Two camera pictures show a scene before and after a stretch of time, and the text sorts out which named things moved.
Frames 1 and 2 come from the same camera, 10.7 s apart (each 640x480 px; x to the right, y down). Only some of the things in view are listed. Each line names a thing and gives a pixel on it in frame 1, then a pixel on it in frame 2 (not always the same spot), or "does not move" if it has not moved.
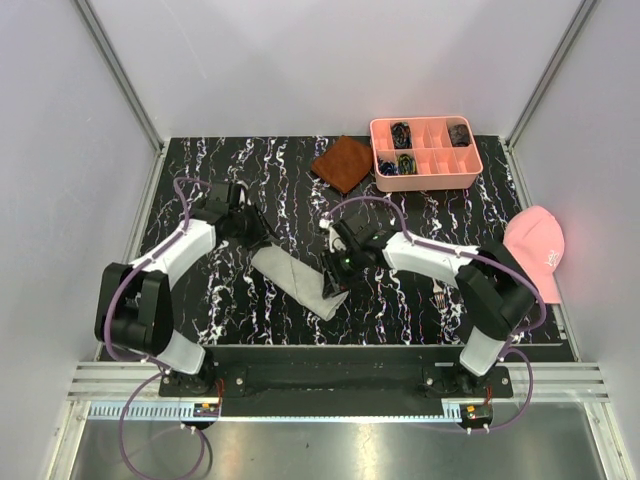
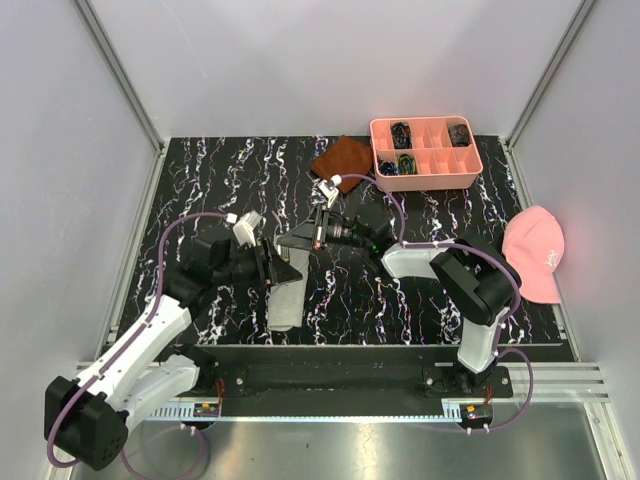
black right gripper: [333, 279] to [300, 238]
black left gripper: [262, 234] to [278, 270]
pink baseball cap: [536, 239] does not move
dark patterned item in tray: [459, 135] does not move
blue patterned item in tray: [387, 168] does not move
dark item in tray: [401, 135] does not move
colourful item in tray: [406, 165] does not move
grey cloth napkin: [300, 281] to [286, 302]
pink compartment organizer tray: [424, 153] does not move
